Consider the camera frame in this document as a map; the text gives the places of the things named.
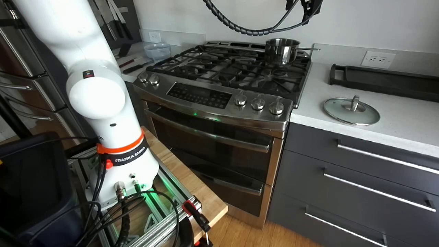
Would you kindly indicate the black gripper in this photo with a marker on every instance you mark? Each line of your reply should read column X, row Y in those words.
column 310, row 6

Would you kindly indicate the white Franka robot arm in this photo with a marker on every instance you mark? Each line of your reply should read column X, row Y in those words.
column 100, row 90

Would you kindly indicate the silver stove knob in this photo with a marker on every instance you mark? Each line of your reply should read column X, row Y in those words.
column 258, row 104
column 143, row 78
column 240, row 98
column 154, row 81
column 276, row 107

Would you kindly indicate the glass pot lid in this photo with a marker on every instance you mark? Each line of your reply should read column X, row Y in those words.
column 351, row 111

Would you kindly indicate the stainless steel gas stove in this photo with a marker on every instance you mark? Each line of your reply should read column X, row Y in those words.
column 220, row 137

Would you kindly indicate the black griddle tray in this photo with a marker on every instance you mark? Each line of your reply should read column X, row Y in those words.
column 389, row 82

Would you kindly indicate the dark grey drawer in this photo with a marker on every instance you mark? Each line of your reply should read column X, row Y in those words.
column 357, row 138
column 310, row 196
column 293, row 223

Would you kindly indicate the wooden mounting board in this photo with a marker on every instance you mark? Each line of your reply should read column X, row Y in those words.
column 192, row 182

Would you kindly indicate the red and black clamp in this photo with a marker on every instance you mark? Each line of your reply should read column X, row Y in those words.
column 196, row 214

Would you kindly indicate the black storage bin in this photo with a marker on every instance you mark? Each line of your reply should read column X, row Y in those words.
column 32, row 192

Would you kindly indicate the white double wall outlet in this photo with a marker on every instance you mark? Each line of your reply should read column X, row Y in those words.
column 378, row 59

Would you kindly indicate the white single wall outlet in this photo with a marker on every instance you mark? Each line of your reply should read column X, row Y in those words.
column 155, row 37

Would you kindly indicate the aluminium base frame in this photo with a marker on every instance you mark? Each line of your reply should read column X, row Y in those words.
column 155, row 223

